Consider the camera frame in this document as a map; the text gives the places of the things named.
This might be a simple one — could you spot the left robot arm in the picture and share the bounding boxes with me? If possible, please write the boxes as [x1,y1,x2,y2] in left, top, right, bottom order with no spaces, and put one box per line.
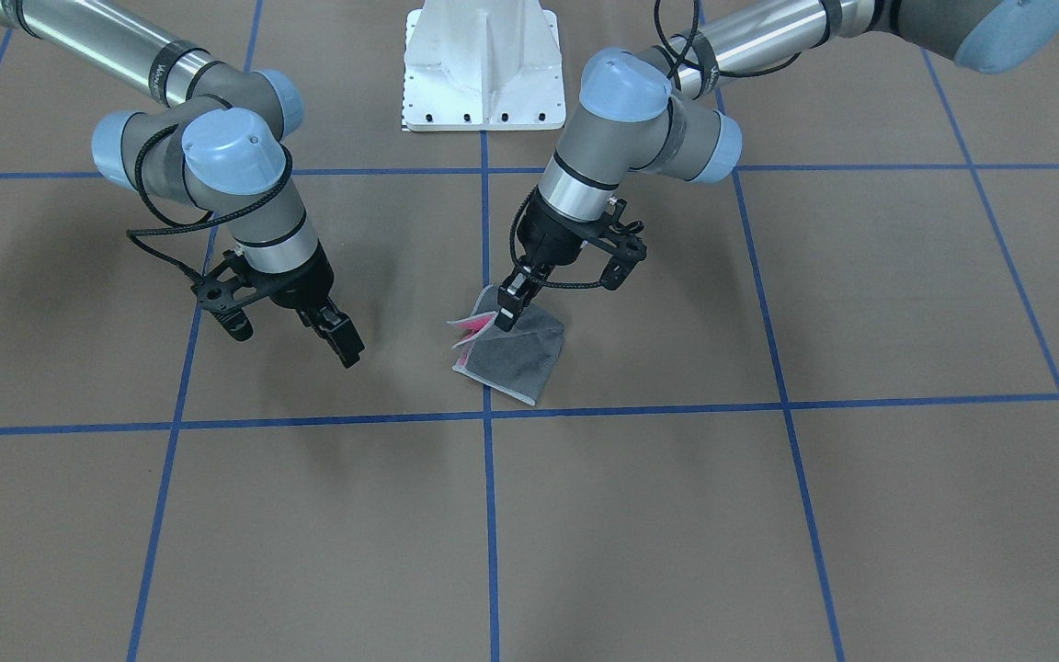
[495,1,1059,332]

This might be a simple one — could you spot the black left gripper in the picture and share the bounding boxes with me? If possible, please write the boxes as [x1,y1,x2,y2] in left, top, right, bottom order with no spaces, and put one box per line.
[495,194,597,332]

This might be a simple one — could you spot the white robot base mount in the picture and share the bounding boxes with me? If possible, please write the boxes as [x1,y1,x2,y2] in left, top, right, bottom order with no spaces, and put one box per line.
[401,1,567,131]

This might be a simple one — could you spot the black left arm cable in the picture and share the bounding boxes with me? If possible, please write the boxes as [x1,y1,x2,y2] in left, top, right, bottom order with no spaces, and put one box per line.
[507,184,613,293]

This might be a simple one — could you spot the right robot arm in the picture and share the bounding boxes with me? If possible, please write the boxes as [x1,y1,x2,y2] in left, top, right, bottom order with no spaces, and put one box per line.
[0,1,364,366]

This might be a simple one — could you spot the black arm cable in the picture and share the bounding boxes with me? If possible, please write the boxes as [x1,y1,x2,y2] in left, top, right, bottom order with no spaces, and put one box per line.
[125,121,295,280]
[507,184,613,293]

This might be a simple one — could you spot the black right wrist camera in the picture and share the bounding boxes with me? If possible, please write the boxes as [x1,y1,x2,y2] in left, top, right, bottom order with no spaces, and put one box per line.
[190,250,276,342]

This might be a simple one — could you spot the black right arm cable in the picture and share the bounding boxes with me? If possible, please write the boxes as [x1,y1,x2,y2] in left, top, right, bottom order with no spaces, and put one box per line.
[125,121,295,280]

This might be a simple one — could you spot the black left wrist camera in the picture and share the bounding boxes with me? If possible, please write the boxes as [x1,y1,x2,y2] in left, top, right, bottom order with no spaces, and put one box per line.
[594,198,647,291]

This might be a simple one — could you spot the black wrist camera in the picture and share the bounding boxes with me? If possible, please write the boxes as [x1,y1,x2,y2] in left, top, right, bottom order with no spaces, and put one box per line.
[594,198,647,291]
[190,250,276,342]

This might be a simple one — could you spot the pink and grey towel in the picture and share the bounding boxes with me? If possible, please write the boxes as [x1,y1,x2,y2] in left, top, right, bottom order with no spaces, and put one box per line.
[449,285,564,406]

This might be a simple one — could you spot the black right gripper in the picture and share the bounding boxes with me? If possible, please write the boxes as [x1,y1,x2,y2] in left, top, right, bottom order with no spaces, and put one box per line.
[268,248,365,369]

